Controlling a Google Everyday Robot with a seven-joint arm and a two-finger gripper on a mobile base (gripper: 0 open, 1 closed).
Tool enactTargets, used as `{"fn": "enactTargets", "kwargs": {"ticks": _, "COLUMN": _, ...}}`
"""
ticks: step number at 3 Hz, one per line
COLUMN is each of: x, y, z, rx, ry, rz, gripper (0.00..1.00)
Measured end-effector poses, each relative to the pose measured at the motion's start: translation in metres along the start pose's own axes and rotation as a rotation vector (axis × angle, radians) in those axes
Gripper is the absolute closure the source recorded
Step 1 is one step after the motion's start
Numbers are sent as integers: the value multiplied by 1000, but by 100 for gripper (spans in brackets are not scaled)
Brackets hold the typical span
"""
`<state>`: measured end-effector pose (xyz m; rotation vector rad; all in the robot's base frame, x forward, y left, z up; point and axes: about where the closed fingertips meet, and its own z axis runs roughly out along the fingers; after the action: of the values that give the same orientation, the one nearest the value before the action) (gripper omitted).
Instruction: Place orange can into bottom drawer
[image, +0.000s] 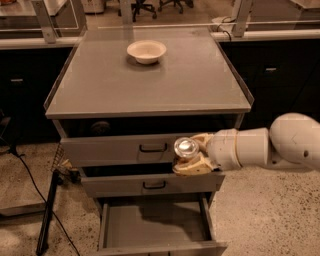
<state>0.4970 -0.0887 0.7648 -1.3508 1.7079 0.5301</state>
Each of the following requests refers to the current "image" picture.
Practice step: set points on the black stand leg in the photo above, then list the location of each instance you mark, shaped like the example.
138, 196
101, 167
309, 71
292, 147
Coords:
42, 244

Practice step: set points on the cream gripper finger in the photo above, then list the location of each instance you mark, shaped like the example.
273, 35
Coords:
202, 140
198, 165

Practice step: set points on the grey drawer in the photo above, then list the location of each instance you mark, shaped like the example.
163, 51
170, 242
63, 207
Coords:
135, 140
159, 225
144, 179

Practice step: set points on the grey metal post left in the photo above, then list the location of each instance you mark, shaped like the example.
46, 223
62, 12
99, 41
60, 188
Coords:
44, 20

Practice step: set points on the white paper bowl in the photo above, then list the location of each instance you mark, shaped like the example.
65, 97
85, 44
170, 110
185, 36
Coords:
146, 51

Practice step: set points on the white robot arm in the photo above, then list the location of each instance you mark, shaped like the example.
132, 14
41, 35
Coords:
291, 142

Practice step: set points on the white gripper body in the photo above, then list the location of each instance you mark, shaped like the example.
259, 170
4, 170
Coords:
224, 148

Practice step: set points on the round object in top drawer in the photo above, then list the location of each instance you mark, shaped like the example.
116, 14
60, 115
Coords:
100, 128

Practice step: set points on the top grey drawer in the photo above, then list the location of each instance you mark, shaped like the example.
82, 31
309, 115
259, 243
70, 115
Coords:
135, 140

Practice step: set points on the grey metal post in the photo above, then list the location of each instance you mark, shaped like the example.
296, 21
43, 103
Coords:
44, 20
240, 13

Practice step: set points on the wire basket with items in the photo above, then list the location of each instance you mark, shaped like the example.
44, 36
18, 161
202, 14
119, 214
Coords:
62, 165

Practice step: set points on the black office chair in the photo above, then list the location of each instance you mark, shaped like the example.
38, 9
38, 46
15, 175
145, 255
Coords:
132, 8
189, 3

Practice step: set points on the bottom grey drawer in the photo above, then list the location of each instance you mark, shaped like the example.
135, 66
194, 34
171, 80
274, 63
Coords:
159, 225

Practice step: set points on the orange soda can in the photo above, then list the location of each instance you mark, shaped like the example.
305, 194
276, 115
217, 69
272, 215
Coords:
186, 148

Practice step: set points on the grey metal post right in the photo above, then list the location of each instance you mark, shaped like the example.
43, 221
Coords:
240, 13

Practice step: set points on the grey drawer cabinet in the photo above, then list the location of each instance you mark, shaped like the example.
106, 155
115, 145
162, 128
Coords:
101, 80

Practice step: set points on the middle grey drawer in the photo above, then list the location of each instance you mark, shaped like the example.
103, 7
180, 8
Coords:
144, 179

